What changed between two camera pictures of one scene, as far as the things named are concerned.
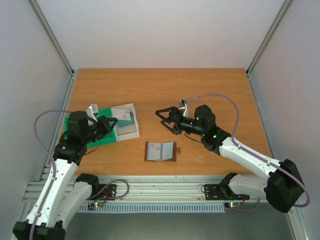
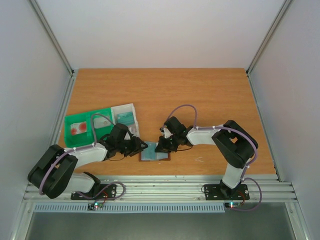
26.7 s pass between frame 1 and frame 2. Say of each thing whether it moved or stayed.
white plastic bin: stayed
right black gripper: moved
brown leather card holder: moved
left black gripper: moved
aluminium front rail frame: stayed
